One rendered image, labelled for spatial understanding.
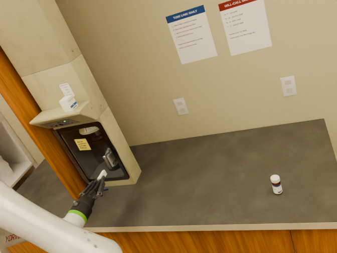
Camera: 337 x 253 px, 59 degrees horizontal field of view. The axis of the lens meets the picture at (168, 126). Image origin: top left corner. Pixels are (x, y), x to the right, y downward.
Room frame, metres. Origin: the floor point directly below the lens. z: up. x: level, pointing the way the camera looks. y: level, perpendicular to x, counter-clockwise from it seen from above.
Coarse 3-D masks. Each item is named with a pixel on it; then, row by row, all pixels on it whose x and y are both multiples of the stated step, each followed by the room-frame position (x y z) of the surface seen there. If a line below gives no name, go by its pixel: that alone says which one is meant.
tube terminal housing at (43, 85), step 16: (64, 64) 1.44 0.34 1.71; (80, 64) 1.47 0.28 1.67; (32, 80) 1.54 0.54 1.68; (48, 80) 1.50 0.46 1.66; (64, 80) 1.46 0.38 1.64; (80, 80) 1.42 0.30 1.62; (48, 96) 1.52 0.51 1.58; (64, 96) 1.48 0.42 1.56; (80, 96) 1.44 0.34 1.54; (96, 96) 1.47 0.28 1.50; (112, 128) 1.47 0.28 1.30; (112, 144) 1.43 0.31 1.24; (128, 160) 1.46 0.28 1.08
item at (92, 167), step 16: (64, 128) 1.52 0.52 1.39; (80, 128) 1.47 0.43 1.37; (96, 128) 1.43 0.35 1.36; (96, 144) 1.45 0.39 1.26; (80, 160) 1.53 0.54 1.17; (96, 160) 1.48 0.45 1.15; (112, 160) 1.43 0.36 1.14; (96, 176) 1.51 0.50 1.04; (112, 176) 1.46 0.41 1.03; (128, 176) 1.41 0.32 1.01
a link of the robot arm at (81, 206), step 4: (76, 204) 1.10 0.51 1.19; (80, 204) 1.10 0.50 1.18; (84, 204) 1.10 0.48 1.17; (72, 208) 1.09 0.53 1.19; (76, 208) 1.08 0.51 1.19; (80, 208) 1.08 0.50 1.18; (84, 208) 1.09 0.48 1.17; (88, 208) 1.09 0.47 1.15; (84, 212) 1.07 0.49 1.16; (88, 212) 1.08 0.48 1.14; (88, 216) 1.08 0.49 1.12
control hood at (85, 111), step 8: (80, 104) 1.41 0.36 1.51; (88, 104) 1.39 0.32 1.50; (40, 112) 1.54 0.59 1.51; (48, 112) 1.49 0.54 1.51; (56, 112) 1.44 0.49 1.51; (64, 112) 1.39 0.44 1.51; (72, 112) 1.35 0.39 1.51; (80, 112) 1.32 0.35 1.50; (88, 112) 1.37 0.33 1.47; (96, 112) 1.42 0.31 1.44; (32, 120) 1.47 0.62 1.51; (40, 120) 1.43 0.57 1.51; (48, 120) 1.41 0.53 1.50; (56, 120) 1.41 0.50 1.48; (80, 120) 1.41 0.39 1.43; (88, 120) 1.41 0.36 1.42; (48, 128) 1.53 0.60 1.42
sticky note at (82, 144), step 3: (75, 141) 1.51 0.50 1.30; (78, 141) 1.50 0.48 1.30; (81, 141) 1.49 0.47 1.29; (84, 141) 1.48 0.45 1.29; (78, 144) 1.50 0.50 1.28; (81, 144) 1.49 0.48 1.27; (84, 144) 1.49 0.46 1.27; (87, 144) 1.48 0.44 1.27; (78, 147) 1.51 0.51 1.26; (81, 147) 1.50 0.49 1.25; (84, 147) 1.49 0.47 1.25; (87, 147) 1.48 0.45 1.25; (81, 150) 1.50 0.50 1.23
